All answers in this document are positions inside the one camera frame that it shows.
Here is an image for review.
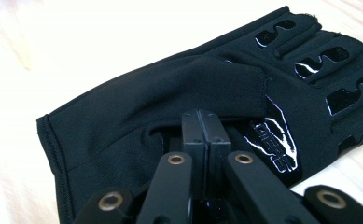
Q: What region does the black glove glossy print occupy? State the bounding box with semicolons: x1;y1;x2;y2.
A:
35;5;363;224

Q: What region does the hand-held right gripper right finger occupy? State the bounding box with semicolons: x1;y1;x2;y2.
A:
198;108;232;200

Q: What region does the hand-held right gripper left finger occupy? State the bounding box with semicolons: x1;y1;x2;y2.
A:
180;108;209;202

